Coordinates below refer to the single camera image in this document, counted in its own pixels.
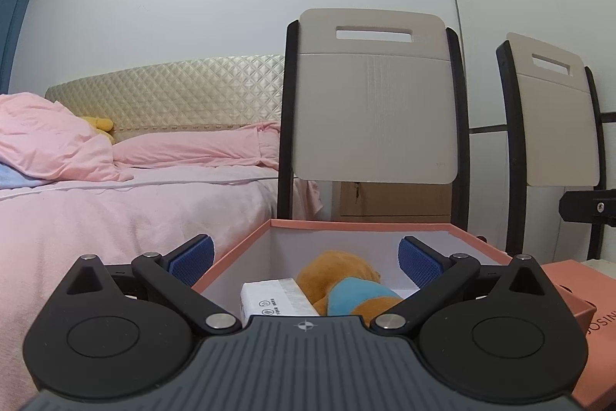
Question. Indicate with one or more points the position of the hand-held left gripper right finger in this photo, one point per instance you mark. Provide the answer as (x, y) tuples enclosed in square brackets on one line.
[(419, 264)]

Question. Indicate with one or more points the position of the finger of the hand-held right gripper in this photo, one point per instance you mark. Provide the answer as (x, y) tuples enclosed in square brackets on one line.
[(584, 206)]

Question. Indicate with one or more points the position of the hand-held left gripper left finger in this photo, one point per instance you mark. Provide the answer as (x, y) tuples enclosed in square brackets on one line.
[(192, 261)]

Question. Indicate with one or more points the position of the pink storage box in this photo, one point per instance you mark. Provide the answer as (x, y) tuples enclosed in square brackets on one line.
[(337, 242)]

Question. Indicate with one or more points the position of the brown cardboard box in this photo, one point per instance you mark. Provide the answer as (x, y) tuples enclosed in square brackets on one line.
[(394, 199)]

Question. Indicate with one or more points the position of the pink box lid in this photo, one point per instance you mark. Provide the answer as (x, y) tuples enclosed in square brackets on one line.
[(572, 283)]

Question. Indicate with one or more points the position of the orange plush toy blue shirt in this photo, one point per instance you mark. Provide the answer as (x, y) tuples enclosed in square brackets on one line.
[(337, 269)]

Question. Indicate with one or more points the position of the white tissue packet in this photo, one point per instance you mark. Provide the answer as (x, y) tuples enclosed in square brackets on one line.
[(274, 300)]

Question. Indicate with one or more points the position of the bed with pink sheet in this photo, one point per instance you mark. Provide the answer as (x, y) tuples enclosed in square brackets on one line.
[(96, 223)]

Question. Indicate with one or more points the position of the pink pillow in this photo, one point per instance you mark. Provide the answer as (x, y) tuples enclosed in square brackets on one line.
[(192, 151)]

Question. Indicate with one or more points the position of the yellow plush toy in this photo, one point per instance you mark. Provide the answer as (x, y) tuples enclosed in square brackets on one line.
[(98, 123)]

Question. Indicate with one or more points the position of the beige quilted headboard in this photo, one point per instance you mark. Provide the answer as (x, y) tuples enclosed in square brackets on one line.
[(192, 93)]

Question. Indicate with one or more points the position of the pink quilt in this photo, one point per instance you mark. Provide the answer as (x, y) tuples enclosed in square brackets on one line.
[(48, 136)]

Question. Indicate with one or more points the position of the light blue cloth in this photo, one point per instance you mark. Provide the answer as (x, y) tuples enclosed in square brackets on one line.
[(9, 177)]

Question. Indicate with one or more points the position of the blue curtain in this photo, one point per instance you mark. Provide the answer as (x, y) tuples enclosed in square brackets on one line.
[(12, 30)]

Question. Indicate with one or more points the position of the beige chair black frame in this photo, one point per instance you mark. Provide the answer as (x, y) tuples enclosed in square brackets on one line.
[(375, 103), (553, 127)]

